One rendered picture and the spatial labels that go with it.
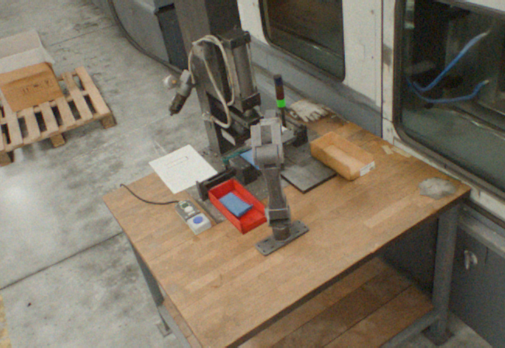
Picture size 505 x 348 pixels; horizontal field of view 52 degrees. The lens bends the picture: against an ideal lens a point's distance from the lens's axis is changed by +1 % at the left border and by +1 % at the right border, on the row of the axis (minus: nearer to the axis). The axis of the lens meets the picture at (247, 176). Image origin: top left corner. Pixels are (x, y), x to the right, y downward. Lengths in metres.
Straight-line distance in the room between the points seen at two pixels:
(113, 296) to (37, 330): 0.43
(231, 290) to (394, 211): 0.65
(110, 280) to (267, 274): 1.64
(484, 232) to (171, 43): 3.69
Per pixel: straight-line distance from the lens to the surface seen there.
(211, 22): 1.88
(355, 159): 2.16
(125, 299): 3.08
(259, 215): 1.94
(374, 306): 2.50
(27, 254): 3.70
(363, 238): 1.82
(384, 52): 2.15
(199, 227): 1.92
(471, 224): 2.20
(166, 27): 5.08
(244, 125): 1.99
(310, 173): 2.08
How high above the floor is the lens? 2.19
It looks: 37 degrees down
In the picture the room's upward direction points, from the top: 11 degrees counter-clockwise
